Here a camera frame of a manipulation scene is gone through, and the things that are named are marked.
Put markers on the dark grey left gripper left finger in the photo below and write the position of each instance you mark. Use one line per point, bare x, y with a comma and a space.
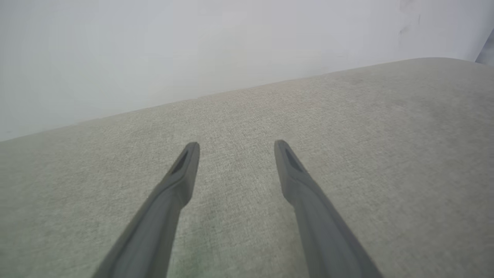
162, 216

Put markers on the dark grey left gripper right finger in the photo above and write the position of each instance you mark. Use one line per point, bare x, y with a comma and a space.
320, 227

